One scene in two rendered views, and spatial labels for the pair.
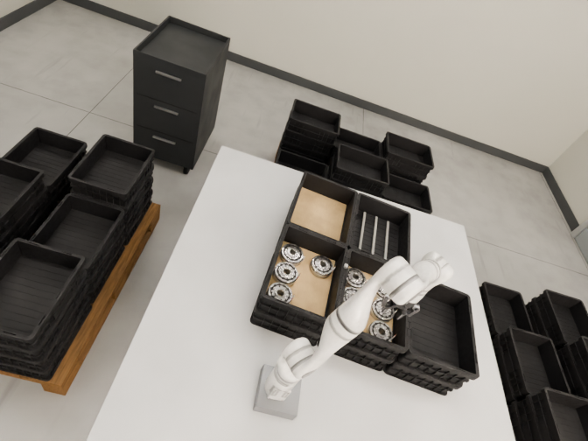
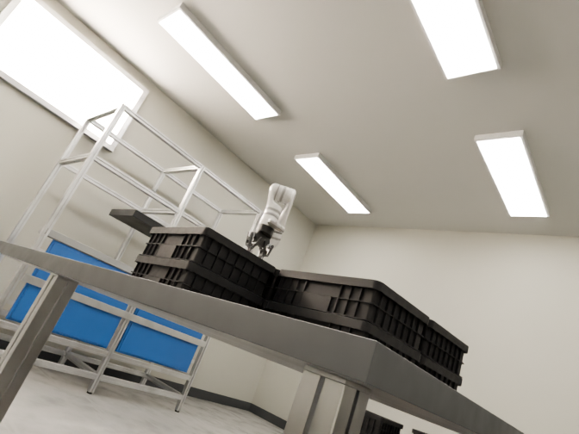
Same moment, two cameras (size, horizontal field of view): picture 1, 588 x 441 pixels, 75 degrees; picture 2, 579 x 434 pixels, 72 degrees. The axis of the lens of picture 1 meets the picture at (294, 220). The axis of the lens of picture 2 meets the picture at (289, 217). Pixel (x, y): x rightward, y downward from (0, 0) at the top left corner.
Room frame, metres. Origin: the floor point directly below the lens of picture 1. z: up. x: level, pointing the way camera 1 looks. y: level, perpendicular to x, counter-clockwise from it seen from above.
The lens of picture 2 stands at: (2.29, -1.32, 0.65)
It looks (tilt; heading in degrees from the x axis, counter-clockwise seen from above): 20 degrees up; 146
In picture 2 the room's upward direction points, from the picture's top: 21 degrees clockwise
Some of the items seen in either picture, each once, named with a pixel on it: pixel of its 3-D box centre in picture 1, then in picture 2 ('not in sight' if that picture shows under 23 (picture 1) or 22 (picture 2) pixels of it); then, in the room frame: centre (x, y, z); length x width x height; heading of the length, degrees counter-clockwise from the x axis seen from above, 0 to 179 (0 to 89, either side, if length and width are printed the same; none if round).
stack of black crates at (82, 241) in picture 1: (80, 248); not in sight; (0.99, 0.95, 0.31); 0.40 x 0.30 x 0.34; 10
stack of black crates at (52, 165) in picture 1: (47, 177); not in sight; (1.32, 1.40, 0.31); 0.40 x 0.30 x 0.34; 10
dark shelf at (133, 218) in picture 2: not in sight; (177, 244); (-1.23, 0.00, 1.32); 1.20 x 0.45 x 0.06; 100
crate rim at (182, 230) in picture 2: (440, 322); (209, 250); (1.05, -0.74, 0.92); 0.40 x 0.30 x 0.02; 4
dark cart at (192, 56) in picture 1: (179, 102); not in sight; (2.32, 1.13, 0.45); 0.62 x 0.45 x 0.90; 10
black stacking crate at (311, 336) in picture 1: (296, 290); not in sight; (1.00, -0.14, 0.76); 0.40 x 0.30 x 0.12; 4
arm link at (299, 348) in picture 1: (296, 360); not in sight; (0.58, -0.19, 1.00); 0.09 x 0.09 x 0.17; 47
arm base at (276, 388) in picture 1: (283, 378); not in sight; (0.58, -0.19, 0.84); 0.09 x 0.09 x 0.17; 13
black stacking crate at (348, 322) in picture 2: not in sight; (334, 345); (1.42, -0.41, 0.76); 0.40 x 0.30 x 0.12; 4
